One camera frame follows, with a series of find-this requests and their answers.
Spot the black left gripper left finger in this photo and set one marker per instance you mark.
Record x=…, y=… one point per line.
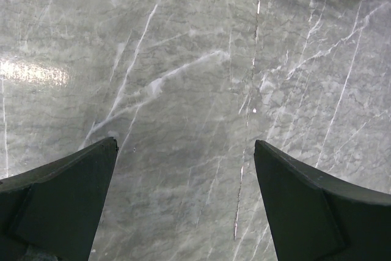
x=57, y=207

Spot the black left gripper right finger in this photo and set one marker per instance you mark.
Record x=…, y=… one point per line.
x=316, y=216

